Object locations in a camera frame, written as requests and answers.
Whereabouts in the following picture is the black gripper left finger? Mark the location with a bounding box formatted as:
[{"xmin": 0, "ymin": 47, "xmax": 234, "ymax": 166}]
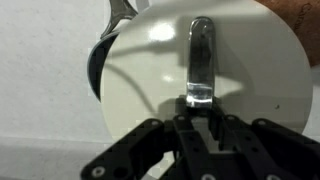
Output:
[{"xmin": 80, "ymin": 96, "xmax": 209, "ymax": 180}]

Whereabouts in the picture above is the cream saucepan with long handle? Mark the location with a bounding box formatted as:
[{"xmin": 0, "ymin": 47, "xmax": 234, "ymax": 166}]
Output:
[{"xmin": 87, "ymin": 0, "xmax": 151, "ymax": 103}]

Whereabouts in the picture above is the white round plate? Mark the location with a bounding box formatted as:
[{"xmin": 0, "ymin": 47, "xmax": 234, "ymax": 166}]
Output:
[{"xmin": 99, "ymin": 0, "xmax": 314, "ymax": 179}]

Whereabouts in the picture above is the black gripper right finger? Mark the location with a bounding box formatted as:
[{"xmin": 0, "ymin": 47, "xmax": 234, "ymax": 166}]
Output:
[{"xmin": 209, "ymin": 96, "xmax": 320, "ymax": 180}]

